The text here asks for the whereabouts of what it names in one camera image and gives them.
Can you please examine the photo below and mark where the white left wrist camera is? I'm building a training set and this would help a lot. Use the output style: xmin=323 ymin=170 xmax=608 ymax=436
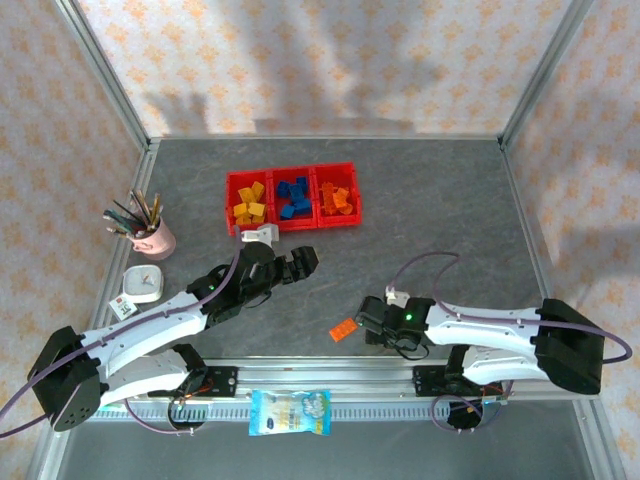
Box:
xmin=240 ymin=223 xmax=280 ymax=246

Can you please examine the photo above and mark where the white paper tag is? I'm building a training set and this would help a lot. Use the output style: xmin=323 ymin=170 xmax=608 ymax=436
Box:
xmin=108 ymin=295 xmax=139 ymax=321

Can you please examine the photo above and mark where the blue snack bag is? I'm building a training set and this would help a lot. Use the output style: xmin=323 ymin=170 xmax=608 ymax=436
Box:
xmin=248 ymin=388 xmax=332 ymax=437

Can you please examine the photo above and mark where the white square container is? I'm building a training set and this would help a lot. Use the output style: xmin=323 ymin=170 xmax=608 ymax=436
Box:
xmin=122 ymin=264 xmax=165 ymax=303

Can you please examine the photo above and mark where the pink cup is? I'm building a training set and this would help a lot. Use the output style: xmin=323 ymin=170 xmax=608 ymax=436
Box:
xmin=130 ymin=219 xmax=177 ymax=260

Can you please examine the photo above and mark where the aluminium frame post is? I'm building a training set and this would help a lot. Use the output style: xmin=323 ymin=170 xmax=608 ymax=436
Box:
xmin=499 ymin=0 xmax=596 ymax=150
xmin=53 ymin=0 xmax=154 ymax=151

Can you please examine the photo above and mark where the wooden pencil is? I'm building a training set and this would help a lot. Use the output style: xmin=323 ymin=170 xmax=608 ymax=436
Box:
xmin=130 ymin=188 xmax=152 ymax=224

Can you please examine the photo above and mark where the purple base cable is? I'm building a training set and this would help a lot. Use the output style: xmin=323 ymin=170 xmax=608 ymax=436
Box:
xmin=431 ymin=394 xmax=501 ymax=434
xmin=123 ymin=397 xmax=206 ymax=436

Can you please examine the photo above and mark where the flat orange lego plate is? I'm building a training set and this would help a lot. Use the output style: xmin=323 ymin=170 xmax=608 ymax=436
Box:
xmin=328 ymin=318 xmax=360 ymax=343

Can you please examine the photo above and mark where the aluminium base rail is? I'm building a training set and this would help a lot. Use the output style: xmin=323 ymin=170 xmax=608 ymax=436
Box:
xmin=52 ymin=355 xmax=511 ymax=404

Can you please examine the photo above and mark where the dark pencil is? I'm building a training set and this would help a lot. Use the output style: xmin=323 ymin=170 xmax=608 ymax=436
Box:
xmin=112 ymin=199 xmax=147 ymax=227

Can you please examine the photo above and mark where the slotted grey cable duct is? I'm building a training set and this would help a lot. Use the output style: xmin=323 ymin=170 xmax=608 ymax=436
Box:
xmin=94 ymin=399 xmax=506 ymax=422

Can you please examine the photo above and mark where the aluminium frame rail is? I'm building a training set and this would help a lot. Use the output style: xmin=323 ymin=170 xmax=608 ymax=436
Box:
xmin=499 ymin=139 xmax=626 ymax=480
xmin=27 ymin=139 xmax=161 ymax=480
xmin=148 ymin=133 xmax=506 ymax=145

